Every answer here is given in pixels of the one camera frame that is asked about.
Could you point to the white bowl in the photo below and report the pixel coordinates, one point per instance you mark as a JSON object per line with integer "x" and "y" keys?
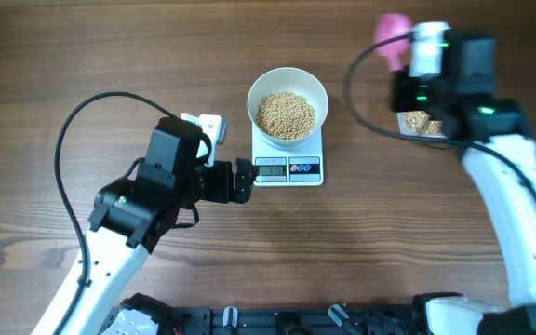
{"x": 289, "y": 79}

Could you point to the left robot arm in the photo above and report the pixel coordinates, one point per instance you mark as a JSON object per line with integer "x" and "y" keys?
{"x": 130, "y": 215}

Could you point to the soybeans in container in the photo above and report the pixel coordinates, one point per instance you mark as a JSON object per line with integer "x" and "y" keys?
{"x": 421, "y": 123}

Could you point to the clear plastic container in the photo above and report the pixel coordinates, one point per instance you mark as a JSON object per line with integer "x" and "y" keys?
{"x": 404, "y": 129}

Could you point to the pink plastic measuring scoop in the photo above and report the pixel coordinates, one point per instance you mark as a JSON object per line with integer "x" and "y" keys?
{"x": 391, "y": 37}

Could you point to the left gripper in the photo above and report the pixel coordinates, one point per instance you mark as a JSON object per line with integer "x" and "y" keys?
{"x": 223, "y": 192}

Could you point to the white digital kitchen scale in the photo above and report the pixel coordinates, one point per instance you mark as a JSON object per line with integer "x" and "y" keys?
{"x": 301, "y": 165}

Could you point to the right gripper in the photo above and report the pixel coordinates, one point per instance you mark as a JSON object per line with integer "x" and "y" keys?
{"x": 398, "y": 84}

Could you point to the soybeans in bowl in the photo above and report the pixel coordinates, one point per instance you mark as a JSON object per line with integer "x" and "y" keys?
{"x": 286, "y": 116}

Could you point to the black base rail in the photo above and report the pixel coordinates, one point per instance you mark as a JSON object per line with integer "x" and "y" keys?
{"x": 337, "y": 319}

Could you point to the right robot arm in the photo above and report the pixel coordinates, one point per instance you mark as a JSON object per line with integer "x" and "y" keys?
{"x": 450, "y": 75}

